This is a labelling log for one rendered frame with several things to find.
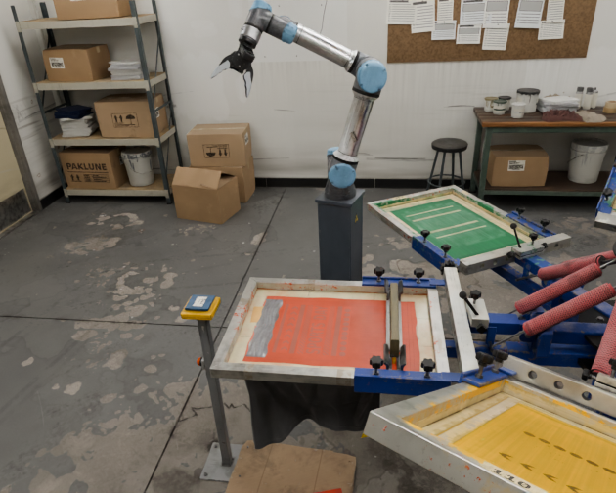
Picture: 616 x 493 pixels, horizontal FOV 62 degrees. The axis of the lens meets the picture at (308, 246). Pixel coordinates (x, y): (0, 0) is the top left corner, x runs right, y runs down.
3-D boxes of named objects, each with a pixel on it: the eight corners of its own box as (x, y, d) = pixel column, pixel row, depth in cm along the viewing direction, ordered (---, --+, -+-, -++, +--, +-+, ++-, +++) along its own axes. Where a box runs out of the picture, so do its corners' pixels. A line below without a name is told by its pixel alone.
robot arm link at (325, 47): (384, 60, 221) (281, 6, 211) (388, 64, 211) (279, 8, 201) (372, 85, 226) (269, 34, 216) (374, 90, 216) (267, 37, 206)
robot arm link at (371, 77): (349, 181, 236) (387, 60, 211) (351, 194, 222) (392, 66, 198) (324, 175, 234) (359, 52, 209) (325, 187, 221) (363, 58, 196)
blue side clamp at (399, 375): (353, 391, 166) (353, 375, 163) (354, 380, 171) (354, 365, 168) (449, 398, 162) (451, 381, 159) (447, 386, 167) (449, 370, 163)
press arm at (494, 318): (467, 333, 182) (468, 321, 180) (464, 323, 188) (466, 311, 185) (518, 336, 180) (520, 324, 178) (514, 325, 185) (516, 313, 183)
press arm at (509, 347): (286, 351, 198) (286, 338, 195) (288, 341, 203) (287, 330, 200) (633, 371, 180) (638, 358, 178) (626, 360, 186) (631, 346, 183)
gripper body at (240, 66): (241, 76, 202) (252, 48, 202) (247, 73, 194) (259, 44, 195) (223, 67, 199) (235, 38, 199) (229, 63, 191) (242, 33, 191)
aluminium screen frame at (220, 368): (210, 377, 174) (208, 369, 172) (250, 284, 224) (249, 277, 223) (450, 392, 163) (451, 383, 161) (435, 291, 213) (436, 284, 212)
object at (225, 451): (199, 479, 249) (164, 318, 204) (212, 443, 268) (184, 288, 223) (243, 483, 246) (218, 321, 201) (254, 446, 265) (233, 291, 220)
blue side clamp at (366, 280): (361, 295, 215) (362, 282, 212) (362, 290, 219) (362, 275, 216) (435, 298, 211) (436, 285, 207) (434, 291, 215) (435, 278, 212)
